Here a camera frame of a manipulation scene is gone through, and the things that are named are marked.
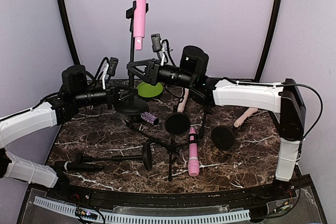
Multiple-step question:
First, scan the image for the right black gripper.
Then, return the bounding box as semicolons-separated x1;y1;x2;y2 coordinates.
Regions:
127;58;195;89

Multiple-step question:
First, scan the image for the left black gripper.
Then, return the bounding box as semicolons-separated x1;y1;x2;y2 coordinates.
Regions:
73;80;139;110

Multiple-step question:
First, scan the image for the black round-base mic stand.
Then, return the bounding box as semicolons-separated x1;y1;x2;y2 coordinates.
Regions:
119;1;149;115

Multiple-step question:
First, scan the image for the pink microphone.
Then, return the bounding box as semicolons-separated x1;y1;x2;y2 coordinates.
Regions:
133;0;146;51
188;127;200;177

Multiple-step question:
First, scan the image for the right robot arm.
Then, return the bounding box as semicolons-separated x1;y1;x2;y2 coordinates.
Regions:
127;46;306;200

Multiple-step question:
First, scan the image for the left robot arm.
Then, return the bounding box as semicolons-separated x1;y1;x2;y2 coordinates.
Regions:
1;65;138;201

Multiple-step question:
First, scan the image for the purple glitter microphone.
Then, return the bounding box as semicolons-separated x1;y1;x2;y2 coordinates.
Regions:
135;112;160;125

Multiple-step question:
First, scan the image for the black stand holding beige mic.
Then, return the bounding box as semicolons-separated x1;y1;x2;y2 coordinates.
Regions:
165;108;190;135

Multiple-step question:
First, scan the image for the black stand front left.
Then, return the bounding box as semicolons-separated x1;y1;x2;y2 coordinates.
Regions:
76;143;153;170

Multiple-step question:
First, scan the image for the black tripod mic stand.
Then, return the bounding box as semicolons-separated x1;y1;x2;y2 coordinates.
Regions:
124;121;180;182

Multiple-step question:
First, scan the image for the black empty mic stand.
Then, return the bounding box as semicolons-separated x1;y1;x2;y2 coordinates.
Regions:
198;106;213;140

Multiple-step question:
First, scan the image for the black microphone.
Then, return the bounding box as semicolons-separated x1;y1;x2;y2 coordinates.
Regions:
54;161;104;172

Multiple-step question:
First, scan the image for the pink microphone front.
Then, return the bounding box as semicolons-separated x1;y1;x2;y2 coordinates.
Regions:
188;127;200;177

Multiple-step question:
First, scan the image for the beige microphone right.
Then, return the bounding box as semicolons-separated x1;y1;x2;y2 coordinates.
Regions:
233;108;258;128

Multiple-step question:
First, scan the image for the green plate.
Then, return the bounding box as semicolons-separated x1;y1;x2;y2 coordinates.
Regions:
137;82;163;98

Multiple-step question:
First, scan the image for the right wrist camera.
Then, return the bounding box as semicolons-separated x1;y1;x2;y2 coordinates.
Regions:
151;34;170;65

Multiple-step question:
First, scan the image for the left black frame post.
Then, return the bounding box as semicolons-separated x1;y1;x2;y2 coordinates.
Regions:
57;0;80;65

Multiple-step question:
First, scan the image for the black frame post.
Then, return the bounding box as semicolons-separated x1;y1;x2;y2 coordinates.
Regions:
57;0;80;65
254;0;281;82

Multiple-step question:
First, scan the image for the white cable duct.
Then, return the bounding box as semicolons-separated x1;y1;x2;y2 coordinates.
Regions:
33;196;250;223

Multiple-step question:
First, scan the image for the right black frame post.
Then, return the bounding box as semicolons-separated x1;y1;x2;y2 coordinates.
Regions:
254;0;281;82

